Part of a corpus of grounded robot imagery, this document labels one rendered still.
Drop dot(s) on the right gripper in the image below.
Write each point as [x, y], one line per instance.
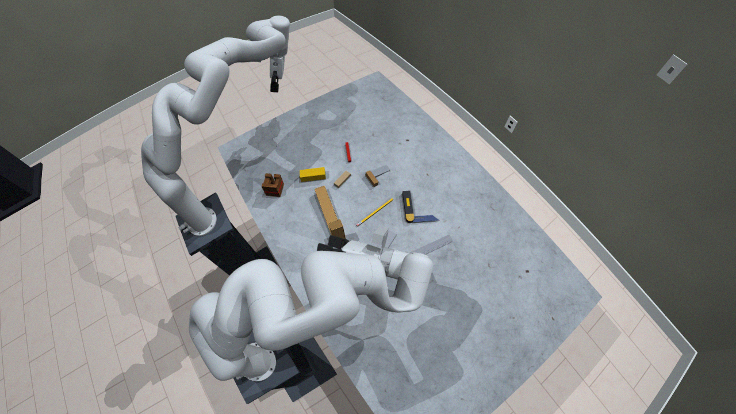
[349, 247]

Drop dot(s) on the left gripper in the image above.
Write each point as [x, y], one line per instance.
[276, 71]

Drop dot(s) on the black sliding bevel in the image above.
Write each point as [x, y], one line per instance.
[408, 208]

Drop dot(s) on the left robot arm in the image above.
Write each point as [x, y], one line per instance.
[161, 150]

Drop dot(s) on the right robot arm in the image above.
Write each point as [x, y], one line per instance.
[220, 324]

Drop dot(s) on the wooden rail-and-leg frame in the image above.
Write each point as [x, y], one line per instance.
[335, 224]

